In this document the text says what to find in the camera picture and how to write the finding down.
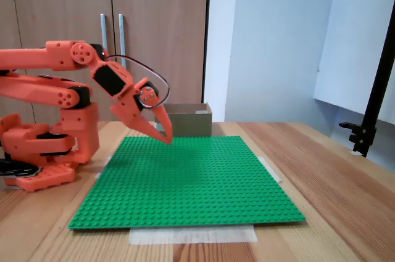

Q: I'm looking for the cardboard box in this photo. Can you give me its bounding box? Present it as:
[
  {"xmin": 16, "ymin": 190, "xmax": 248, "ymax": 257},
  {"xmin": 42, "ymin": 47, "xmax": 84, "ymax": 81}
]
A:
[{"xmin": 154, "ymin": 102, "xmax": 214, "ymax": 137}]

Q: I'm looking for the wide masking tape strip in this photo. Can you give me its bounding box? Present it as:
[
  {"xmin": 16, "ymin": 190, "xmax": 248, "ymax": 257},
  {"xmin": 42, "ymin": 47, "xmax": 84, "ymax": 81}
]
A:
[{"xmin": 128, "ymin": 224, "xmax": 258, "ymax": 245}]

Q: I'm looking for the gripper motor cable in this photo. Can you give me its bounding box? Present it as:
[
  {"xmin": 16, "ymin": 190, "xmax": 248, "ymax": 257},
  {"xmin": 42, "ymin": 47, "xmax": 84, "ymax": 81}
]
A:
[{"xmin": 101, "ymin": 54, "xmax": 170, "ymax": 109}]

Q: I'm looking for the black camera stand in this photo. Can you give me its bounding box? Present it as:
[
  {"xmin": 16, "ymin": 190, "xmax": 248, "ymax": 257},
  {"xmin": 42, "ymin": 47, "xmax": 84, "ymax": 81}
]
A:
[{"xmin": 338, "ymin": 12, "xmax": 395, "ymax": 158}]

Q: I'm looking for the short masking tape strip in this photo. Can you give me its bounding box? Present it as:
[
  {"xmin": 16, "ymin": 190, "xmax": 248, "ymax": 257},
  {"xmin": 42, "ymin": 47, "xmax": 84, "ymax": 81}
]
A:
[{"xmin": 94, "ymin": 156, "xmax": 112, "ymax": 179}]

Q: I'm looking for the wooden cabinet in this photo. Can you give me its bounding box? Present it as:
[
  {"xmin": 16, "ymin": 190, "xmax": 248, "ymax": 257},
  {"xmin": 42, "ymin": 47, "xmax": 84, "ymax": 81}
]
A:
[{"xmin": 0, "ymin": 0, "xmax": 212, "ymax": 123}]

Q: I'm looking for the metal cabinet handle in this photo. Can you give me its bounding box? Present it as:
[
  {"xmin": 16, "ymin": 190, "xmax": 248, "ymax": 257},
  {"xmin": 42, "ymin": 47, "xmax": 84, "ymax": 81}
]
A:
[
  {"xmin": 118, "ymin": 14, "xmax": 128, "ymax": 70},
  {"xmin": 100, "ymin": 14, "xmax": 111, "ymax": 49}
]

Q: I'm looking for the medium masking tape strip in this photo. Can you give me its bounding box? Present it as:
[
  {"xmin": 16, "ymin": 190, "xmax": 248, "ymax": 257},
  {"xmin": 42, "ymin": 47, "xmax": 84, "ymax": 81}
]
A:
[{"xmin": 258, "ymin": 156, "xmax": 283, "ymax": 184}]

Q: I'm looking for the green lego baseplate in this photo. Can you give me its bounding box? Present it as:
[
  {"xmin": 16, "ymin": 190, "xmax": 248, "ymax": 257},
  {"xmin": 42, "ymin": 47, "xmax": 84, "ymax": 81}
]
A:
[{"xmin": 68, "ymin": 135, "xmax": 307, "ymax": 231}]

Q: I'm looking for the white wall panel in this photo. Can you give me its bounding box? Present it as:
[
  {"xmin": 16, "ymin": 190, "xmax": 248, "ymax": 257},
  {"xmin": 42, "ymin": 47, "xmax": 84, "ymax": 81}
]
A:
[{"xmin": 314, "ymin": 0, "xmax": 395, "ymax": 126}]

